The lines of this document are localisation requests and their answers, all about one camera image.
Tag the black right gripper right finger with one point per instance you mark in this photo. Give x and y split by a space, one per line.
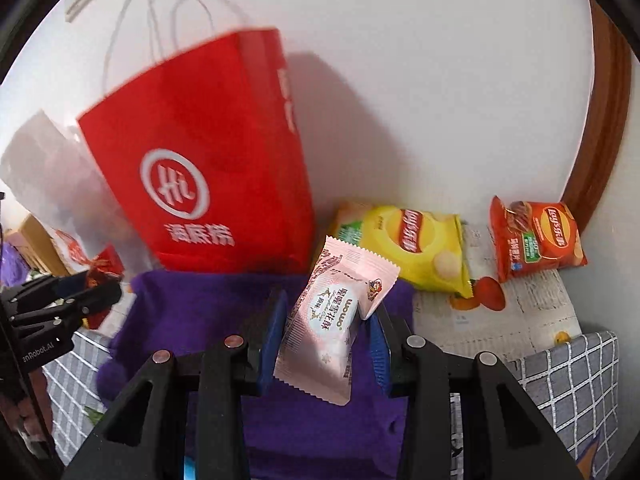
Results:
461 407

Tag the small red snack pack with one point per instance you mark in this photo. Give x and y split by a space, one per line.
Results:
104 267

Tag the white Miniso plastic bag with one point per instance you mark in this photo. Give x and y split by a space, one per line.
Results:
52 174

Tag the brown wooden door frame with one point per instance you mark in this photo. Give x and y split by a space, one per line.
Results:
605 121

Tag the wooden headboard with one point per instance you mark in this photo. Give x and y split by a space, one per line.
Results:
39 248

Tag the orange Lays chips bag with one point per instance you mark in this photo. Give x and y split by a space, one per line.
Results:
531 237

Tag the yellow Lays chips bag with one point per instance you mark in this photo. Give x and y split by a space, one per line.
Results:
427 246

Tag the newspaper sheet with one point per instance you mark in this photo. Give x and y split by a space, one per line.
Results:
518 318

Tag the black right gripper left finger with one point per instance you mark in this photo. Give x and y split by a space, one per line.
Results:
143 434

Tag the grey checked blanket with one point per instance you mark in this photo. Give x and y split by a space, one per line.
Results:
574 384

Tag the red paper Haidilao bag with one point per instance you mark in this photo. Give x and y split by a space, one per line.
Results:
202 152

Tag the light pink candy pack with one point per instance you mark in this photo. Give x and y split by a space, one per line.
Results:
345 287

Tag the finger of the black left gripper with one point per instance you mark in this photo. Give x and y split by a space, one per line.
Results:
100 296
44 293

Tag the person left hand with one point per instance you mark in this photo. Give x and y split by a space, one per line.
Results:
31 421

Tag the purple towel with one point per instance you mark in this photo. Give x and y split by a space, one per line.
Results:
288 434

